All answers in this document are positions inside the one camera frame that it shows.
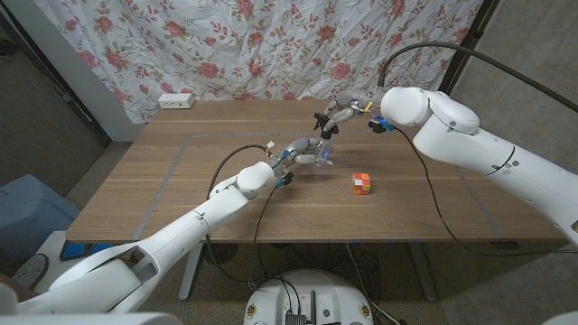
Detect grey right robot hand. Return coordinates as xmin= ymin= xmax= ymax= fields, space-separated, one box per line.
xmin=313 ymin=88 xmax=386 ymax=136

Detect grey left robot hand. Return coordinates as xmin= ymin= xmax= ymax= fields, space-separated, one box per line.
xmin=269 ymin=136 xmax=336 ymax=175

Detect clear spray bottle black nozzle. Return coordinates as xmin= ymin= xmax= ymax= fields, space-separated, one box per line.
xmin=313 ymin=112 xmax=336 ymax=167

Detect multicolour Rubik's cube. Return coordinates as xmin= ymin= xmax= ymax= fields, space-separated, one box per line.
xmin=351 ymin=172 xmax=372 ymax=196

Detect floral backdrop cloth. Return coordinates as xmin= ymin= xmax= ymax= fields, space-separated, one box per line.
xmin=33 ymin=0 xmax=484 ymax=125

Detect round black floor fan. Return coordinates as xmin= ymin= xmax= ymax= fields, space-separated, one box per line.
xmin=201 ymin=243 xmax=239 ymax=266

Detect white power strip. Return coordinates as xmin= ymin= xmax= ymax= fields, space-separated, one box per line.
xmin=157 ymin=92 xmax=196 ymax=110

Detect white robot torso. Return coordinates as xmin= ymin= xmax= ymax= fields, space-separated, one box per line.
xmin=243 ymin=269 xmax=375 ymax=325

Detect white table leg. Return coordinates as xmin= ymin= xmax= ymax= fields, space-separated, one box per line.
xmin=178 ymin=242 xmax=204 ymax=302

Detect grey table leg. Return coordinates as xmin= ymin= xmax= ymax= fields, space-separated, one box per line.
xmin=406 ymin=241 xmax=439 ymax=302

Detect white low platform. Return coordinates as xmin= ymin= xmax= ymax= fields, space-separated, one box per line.
xmin=33 ymin=230 xmax=71 ymax=281

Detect blue storage bin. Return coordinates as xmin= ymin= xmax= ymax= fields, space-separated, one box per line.
xmin=0 ymin=174 xmax=81 ymax=263

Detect grey sneaker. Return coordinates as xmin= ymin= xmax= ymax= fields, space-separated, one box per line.
xmin=11 ymin=253 xmax=50 ymax=290

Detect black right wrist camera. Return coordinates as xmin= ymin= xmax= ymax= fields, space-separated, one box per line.
xmin=368 ymin=116 xmax=396 ymax=135

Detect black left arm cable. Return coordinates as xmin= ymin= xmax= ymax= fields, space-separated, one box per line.
xmin=205 ymin=143 xmax=277 ymax=293

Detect black backdrop frame pole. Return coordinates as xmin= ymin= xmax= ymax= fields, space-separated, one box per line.
xmin=433 ymin=0 xmax=500 ymax=89
xmin=0 ymin=4 xmax=112 ymax=146

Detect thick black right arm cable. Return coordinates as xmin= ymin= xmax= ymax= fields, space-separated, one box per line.
xmin=378 ymin=41 xmax=578 ymax=114

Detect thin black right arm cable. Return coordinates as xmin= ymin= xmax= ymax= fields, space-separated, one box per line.
xmin=396 ymin=125 xmax=578 ymax=258

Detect blue tablet black frame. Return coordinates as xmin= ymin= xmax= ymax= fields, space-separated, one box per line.
xmin=61 ymin=241 xmax=117 ymax=262

